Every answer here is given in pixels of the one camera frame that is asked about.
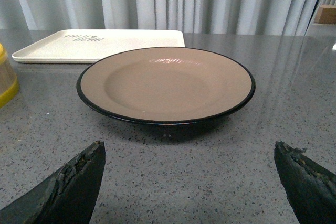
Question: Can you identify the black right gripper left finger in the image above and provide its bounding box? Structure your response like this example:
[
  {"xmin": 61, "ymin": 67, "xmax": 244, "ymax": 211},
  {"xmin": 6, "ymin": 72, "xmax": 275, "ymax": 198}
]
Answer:
[{"xmin": 1, "ymin": 141, "xmax": 106, "ymax": 223}]

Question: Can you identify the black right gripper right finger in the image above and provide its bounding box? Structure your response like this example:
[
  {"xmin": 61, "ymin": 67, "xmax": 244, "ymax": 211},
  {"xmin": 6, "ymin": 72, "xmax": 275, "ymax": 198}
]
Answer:
[{"xmin": 274, "ymin": 141, "xmax": 335, "ymax": 223}]

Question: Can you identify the tan plate with black rim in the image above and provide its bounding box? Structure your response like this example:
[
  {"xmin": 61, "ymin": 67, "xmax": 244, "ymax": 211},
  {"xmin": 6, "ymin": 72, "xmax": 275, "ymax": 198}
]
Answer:
[{"xmin": 76, "ymin": 47, "xmax": 256, "ymax": 126}]

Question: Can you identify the cream rectangular bear tray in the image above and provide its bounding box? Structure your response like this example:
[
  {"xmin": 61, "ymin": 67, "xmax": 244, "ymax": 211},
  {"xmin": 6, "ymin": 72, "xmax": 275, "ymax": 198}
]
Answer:
[{"xmin": 12, "ymin": 29, "xmax": 185, "ymax": 63}]

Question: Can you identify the yellow rimmed wooden steamer basket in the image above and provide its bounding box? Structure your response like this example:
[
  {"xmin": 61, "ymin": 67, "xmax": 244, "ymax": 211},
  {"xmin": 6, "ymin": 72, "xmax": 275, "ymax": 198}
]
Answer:
[{"xmin": 0, "ymin": 45, "xmax": 19, "ymax": 108}]

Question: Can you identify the brown cardboard box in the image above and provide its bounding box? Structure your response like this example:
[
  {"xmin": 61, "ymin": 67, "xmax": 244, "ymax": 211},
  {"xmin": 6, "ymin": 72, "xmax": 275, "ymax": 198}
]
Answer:
[{"xmin": 314, "ymin": 4, "xmax": 336, "ymax": 24}]

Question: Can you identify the grey pleated curtain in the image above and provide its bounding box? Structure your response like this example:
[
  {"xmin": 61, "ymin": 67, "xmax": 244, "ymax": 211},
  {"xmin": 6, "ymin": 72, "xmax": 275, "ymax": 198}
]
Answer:
[{"xmin": 1, "ymin": 0, "xmax": 319, "ymax": 35}]

